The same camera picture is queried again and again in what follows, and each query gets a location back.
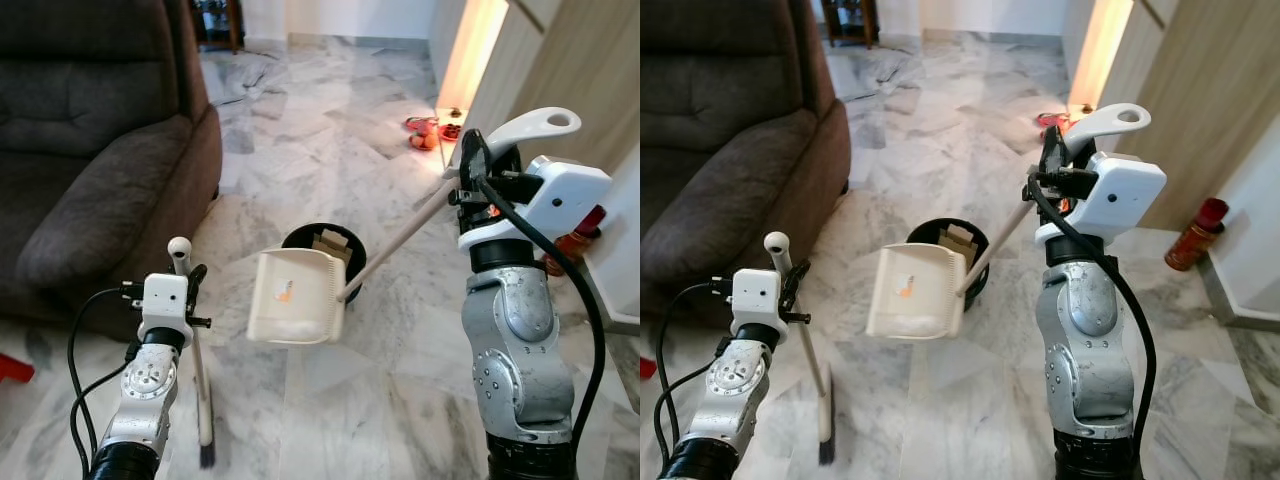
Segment beige handled broom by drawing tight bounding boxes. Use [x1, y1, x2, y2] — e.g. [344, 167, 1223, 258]
[166, 236, 217, 471]
[763, 230, 837, 467]

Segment beige long handled dustpan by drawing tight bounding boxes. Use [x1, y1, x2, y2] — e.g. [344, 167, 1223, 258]
[866, 102, 1152, 341]
[247, 106, 583, 346]

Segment red spray can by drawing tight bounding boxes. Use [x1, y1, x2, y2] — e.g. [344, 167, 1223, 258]
[1165, 197, 1231, 271]
[545, 205, 608, 278]

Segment black round waste bin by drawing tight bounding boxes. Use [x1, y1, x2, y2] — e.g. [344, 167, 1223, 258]
[905, 218, 991, 311]
[282, 222, 366, 303]

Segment light wood wardrobe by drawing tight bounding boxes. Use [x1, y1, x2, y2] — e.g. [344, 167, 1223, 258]
[1065, 0, 1280, 231]
[430, 0, 641, 196]

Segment dark brown sofa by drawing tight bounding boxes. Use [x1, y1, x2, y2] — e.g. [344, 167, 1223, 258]
[640, 0, 853, 321]
[0, 0, 223, 341]

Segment dark wooden stand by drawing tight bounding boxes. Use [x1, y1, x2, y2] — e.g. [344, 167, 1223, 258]
[190, 0, 244, 53]
[818, 0, 881, 48]

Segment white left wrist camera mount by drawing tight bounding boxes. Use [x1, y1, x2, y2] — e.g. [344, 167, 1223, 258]
[140, 274, 193, 339]
[732, 268, 786, 336]

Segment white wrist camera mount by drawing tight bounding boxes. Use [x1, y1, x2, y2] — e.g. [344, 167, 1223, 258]
[1035, 152, 1168, 247]
[732, 268, 786, 336]
[140, 274, 193, 339]
[458, 155, 613, 251]

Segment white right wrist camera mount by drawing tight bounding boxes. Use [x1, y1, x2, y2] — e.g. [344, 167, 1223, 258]
[1035, 152, 1168, 247]
[458, 155, 613, 251]

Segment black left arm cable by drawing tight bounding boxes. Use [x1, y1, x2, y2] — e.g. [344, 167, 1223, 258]
[655, 282, 736, 471]
[68, 285, 141, 476]

